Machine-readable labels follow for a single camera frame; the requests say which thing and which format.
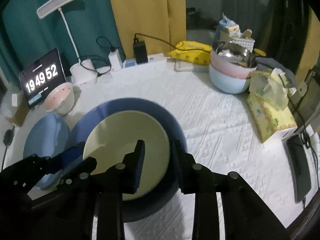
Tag large blue bowl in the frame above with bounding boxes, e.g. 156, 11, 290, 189
66, 98, 187, 223

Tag cream yellow bowl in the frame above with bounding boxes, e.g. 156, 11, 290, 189
83, 111, 170, 201

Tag blue plate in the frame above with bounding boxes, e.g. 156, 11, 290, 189
23, 113, 71, 190

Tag pink strawberry bowl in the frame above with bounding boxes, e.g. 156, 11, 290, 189
42, 82, 75, 116

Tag white tablecloth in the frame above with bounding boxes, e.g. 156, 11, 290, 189
4, 62, 303, 239

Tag black phone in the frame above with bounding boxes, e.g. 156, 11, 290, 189
285, 135, 311, 203

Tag black round device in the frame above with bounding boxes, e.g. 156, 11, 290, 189
1, 127, 15, 171

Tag white desk lamp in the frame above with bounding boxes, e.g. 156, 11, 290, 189
36, 0, 98, 87

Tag yellow tissue pack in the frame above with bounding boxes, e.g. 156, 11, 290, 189
247, 68, 297, 143

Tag cardboard box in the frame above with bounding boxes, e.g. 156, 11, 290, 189
7, 98, 29, 127

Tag metal stand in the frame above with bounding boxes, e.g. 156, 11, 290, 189
289, 66, 319, 134

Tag tablet showing clock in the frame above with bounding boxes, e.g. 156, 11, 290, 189
19, 48, 66, 109

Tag small white box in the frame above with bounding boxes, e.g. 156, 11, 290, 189
11, 93, 22, 107

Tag white charger plug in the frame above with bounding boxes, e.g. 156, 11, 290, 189
108, 49, 123, 71

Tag light blue bowl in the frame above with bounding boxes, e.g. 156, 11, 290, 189
209, 63, 251, 94

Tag black power adapter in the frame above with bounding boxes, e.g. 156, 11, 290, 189
133, 38, 148, 64

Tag white power strip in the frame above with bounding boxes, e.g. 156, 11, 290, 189
96, 53, 168, 77

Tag pink bowl in stack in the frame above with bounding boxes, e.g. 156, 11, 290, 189
210, 51, 257, 79

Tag yellow snack bag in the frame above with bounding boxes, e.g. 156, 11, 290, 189
168, 41, 212, 66

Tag teal curtain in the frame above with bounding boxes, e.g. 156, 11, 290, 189
1, 0, 125, 86

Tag steel bowl on top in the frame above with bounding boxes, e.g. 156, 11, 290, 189
212, 41, 257, 68

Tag yellow curtain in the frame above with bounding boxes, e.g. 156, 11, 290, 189
110, 0, 186, 59

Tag white basket with items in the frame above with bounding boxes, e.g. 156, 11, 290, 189
214, 14, 255, 52

